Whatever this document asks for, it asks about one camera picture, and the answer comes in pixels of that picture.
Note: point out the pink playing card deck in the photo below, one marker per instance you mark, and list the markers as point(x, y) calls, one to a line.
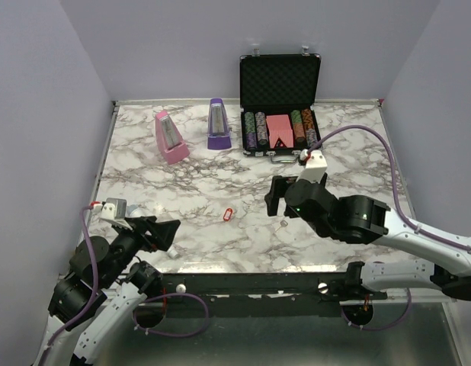
point(280, 129)

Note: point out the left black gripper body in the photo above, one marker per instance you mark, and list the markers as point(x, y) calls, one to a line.
point(147, 240)

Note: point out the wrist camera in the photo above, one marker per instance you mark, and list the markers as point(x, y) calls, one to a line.
point(112, 211)
point(314, 165)

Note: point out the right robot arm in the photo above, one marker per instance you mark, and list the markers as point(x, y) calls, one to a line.
point(442, 261)

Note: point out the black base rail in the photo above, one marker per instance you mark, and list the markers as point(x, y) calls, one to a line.
point(238, 295)

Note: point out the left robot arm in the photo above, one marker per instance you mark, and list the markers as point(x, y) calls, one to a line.
point(103, 286)

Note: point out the white microphone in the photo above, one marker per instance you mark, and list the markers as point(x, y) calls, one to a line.
point(137, 211)

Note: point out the purple metronome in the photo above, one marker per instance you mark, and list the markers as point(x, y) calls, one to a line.
point(218, 132)

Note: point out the black poker chip case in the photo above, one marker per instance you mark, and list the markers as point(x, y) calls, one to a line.
point(278, 84)

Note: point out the pink metronome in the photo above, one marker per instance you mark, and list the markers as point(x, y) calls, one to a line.
point(169, 141)

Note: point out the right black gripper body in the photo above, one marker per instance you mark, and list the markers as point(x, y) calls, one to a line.
point(280, 184)

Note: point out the red key fob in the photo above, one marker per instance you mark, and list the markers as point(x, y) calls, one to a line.
point(227, 216)

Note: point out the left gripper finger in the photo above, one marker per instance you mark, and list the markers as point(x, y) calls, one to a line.
point(145, 222)
point(166, 232)

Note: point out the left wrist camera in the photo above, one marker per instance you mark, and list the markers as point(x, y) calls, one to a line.
point(112, 211)

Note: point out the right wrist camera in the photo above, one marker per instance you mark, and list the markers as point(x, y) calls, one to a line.
point(314, 165)

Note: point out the silver key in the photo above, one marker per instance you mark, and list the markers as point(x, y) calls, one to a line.
point(283, 224)

